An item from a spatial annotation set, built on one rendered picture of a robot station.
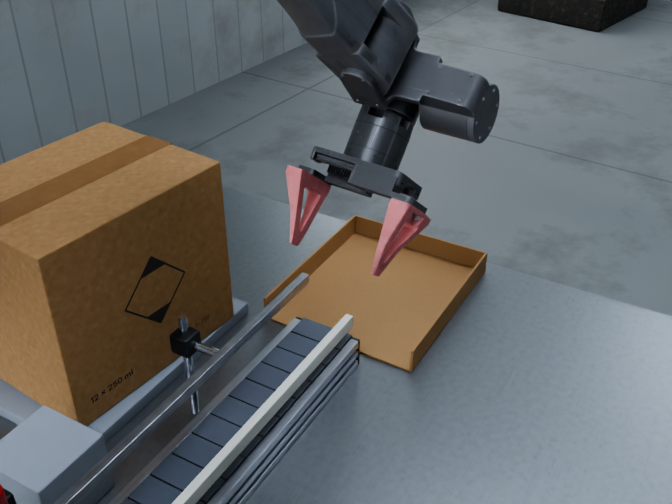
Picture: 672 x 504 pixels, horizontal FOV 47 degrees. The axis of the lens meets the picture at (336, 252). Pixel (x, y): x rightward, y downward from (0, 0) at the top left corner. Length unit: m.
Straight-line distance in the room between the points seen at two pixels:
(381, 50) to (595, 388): 0.65
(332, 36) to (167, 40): 3.55
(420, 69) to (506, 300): 0.64
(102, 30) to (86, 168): 2.83
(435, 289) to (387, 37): 0.68
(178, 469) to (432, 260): 0.63
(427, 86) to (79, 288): 0.49
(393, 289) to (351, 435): 0.33
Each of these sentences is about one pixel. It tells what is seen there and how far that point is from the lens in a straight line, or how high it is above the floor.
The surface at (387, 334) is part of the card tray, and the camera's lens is 1.21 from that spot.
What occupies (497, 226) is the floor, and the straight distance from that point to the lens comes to 3.15.
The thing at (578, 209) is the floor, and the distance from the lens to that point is 3.35.
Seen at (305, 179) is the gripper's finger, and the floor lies 1.23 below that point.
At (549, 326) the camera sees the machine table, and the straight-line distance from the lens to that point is 1.28.
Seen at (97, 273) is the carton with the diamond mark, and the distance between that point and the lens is 0.99.
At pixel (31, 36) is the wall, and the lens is 3.68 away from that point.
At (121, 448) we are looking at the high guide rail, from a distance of 0.89.
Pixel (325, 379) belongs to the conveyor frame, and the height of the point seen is 0.88.
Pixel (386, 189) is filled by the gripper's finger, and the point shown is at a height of 1.25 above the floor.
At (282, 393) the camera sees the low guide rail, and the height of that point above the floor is 0.91.
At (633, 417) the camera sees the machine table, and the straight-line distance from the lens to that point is 1.16.
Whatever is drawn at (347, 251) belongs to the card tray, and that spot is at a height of 0.83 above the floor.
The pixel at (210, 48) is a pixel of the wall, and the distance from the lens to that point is 4.46.
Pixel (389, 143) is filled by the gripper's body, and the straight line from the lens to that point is 0.76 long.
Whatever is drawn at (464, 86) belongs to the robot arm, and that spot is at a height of 1.34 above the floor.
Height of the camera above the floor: 1.60
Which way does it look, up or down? 33 degrees down
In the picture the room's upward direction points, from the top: straight up
